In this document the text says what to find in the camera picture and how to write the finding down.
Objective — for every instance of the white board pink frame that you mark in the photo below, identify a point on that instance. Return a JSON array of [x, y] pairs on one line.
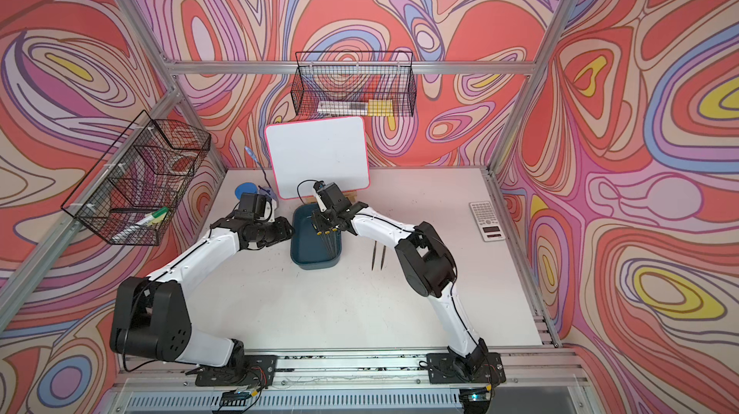
[[332, 150]]

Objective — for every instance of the blue lid cylinder container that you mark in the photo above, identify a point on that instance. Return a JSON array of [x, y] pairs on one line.
[[246, 188]]

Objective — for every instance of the back black wire basket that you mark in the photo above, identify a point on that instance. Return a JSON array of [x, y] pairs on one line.
[[339, 83]]

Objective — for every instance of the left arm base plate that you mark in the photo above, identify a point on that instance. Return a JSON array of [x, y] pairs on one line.
[[251, 371]]

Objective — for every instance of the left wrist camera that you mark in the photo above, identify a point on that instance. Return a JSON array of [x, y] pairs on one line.
[[253, 207]]

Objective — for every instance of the green white marker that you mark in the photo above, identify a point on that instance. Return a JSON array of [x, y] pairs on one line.
[[149, 220]]

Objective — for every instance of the yellow item in basket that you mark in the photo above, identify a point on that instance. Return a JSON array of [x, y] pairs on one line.
[[380, 108]]

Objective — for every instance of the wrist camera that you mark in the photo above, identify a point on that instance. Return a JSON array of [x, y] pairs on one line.
[[253, 207], [328, 196]]

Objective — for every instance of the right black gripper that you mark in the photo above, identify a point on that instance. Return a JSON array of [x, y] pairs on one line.
[[318, 219]]

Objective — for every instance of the blue desk gadget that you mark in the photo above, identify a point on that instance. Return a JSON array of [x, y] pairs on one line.
[[266, 189]]

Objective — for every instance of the left black wire basket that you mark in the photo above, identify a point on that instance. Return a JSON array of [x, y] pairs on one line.
[[150, 165]]

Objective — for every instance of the yellow black file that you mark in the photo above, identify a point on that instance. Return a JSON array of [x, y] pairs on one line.
[[373, 258], [383, 255]]

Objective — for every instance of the black wire basket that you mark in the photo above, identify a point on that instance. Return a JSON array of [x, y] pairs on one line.
[[150, 165], [339, 83]]

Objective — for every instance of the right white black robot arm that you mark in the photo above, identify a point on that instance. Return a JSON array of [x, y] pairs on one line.
[[426, 263]]

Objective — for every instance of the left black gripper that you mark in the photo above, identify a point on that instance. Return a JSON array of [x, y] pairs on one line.
[[281, 223]]

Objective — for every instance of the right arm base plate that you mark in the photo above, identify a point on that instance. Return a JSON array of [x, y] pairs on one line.
[[452, 369]]

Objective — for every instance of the teal plastic storage box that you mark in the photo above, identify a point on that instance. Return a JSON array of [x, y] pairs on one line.
[[309, 249]]

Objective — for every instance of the white calculator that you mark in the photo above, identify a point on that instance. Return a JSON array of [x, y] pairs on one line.
[[487, 221]]

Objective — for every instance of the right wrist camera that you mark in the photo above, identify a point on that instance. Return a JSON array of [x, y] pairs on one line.
[[328, 196]]

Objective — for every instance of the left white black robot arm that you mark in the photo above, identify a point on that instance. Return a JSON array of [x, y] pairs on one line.
[[151, 316]]

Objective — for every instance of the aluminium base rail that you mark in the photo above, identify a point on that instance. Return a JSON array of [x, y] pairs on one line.
[[527, 380]]

